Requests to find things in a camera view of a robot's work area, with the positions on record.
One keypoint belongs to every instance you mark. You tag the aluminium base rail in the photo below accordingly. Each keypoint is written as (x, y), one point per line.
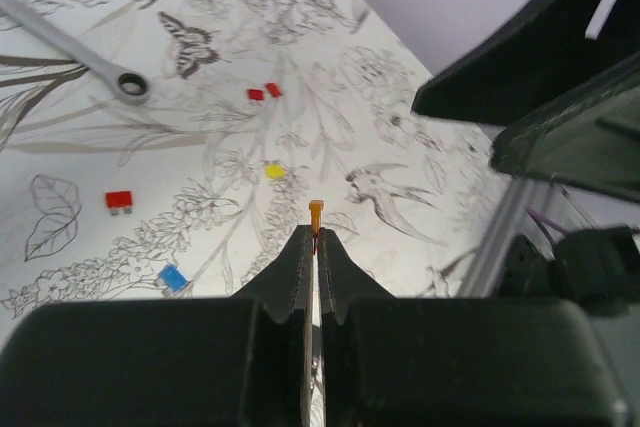
(485, 268)

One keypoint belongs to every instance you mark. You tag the silver ratchet wrench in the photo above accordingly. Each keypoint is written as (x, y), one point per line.
(128, 86)

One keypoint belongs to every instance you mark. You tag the orange blade fuse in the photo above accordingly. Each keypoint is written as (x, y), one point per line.
(316, 207)

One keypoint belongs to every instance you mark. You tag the blue blade fuse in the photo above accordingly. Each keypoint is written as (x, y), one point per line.
(170, 280)

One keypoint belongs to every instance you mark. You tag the red blade fuse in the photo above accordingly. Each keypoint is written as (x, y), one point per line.
(274, 90)
(255, 94)
(119, 202)

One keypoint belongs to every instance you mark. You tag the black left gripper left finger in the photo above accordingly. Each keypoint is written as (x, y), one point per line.
(284, 287)

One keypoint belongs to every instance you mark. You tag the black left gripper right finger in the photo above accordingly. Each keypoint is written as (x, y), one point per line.
(341, 281)

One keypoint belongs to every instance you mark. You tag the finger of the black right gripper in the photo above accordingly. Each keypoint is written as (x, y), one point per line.
(540, 53)
(586, 138)

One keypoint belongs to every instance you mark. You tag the yellow blade fuse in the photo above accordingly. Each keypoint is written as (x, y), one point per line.
(274, 171)

